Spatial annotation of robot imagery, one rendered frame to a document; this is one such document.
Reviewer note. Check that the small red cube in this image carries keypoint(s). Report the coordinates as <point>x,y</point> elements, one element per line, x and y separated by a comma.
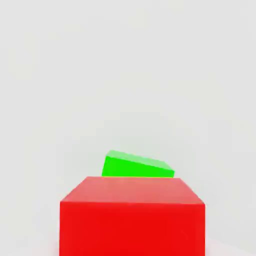
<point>132,224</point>

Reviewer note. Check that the small green cube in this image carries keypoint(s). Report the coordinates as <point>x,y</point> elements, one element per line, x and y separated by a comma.
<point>132,168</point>

